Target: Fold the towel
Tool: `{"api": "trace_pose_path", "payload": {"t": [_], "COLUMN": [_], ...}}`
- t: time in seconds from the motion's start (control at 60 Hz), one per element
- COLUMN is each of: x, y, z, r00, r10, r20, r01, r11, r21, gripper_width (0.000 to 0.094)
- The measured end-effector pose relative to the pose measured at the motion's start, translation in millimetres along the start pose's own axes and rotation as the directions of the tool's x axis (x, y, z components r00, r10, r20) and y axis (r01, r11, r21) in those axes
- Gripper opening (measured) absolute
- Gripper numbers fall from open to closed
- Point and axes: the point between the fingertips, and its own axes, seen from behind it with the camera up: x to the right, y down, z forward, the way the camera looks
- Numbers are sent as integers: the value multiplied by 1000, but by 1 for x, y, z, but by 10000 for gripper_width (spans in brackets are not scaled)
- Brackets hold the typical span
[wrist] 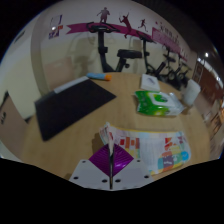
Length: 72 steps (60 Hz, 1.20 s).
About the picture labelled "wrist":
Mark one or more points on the green wet wipes pack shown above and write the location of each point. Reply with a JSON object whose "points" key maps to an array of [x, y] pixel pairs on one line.
{"points": [[158, 103]]}

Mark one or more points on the round ceiling light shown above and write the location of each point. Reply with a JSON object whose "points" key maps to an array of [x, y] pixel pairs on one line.
{"points": [[206, 54]]}

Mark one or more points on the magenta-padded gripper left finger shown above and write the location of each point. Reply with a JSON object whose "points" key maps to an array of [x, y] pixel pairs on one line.
{"points": [[87, 175]]}

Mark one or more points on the white towel with colourful print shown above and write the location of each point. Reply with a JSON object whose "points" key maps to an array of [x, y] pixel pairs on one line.
{"points": [[156, 150]]}

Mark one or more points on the black tablet folio case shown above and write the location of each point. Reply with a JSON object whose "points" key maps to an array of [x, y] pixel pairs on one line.
{"points": [[70, 106]]}

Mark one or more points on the wall poster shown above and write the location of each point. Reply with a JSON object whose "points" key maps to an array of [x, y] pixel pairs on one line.
{"points": [[56, 26]]}

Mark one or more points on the white paper cup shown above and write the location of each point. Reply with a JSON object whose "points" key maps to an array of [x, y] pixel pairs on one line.
{"points": [[191, 92]]}

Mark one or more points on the blue tube with orange cap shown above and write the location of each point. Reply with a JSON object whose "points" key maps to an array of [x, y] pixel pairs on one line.
{"points": [[98, 76]]}

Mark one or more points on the white tissue packet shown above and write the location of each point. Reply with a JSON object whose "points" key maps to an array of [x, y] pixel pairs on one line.
{"points": [[150, 82]]}

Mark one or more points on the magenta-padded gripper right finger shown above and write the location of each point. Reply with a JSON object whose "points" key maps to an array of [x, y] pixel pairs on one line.
{"points": [[135, 173]]}

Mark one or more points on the black exercise bike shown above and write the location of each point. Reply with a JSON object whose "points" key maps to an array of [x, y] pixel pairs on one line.
{"points": [[146, 56], [103, 55], [184, 71], [171, 68]]}

